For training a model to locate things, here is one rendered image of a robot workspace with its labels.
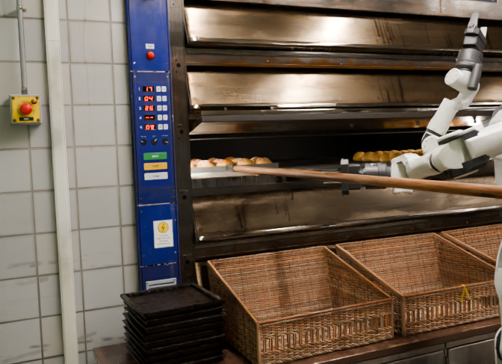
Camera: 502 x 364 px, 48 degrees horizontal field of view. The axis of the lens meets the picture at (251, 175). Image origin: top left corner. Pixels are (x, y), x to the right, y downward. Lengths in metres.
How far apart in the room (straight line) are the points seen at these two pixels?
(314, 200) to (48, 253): 1.12
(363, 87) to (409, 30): 0.38
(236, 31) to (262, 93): 0.27
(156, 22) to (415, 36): 1.25
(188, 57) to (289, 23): 0.48
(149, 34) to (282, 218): 0.93
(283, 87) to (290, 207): 0.52
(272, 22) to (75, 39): 0.81
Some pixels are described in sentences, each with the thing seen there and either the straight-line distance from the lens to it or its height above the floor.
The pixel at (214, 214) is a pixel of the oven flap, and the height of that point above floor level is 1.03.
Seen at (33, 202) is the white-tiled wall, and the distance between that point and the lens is 2.15.
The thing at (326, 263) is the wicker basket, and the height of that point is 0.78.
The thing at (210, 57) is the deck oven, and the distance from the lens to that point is 2.30.
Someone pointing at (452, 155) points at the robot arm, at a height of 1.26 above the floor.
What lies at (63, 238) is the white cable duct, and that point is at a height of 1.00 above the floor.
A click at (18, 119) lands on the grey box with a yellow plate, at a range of 2.07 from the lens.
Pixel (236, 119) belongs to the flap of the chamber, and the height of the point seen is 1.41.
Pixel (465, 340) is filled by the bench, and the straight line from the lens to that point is 2.35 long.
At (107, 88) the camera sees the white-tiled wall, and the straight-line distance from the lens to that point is 2.18.
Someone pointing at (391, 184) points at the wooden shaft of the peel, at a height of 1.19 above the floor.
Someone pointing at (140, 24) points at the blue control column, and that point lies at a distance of 2.21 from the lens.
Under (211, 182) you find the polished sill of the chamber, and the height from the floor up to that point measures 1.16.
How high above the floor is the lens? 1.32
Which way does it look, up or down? 4 degrees down
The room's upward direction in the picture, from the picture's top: 2 degrees counter-clockwise
